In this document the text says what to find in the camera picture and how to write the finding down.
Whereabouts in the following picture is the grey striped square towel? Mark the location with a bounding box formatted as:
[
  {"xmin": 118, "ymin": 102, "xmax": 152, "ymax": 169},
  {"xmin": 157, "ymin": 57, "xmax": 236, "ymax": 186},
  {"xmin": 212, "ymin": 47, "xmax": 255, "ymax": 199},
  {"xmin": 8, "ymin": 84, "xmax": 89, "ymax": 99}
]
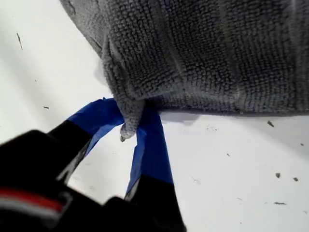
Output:
[{"xmin": 59, "ymin": 0, "xmax": 309, "ymax": 143}]

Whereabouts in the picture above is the red white servo wire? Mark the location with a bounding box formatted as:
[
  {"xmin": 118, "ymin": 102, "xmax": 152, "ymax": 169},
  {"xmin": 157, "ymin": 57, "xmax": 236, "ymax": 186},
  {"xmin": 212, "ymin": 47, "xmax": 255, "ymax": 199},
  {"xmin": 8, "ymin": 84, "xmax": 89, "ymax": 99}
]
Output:
[{"xmin": 0, "ymin": 186, "xmax": 67, "ymax": 219}]

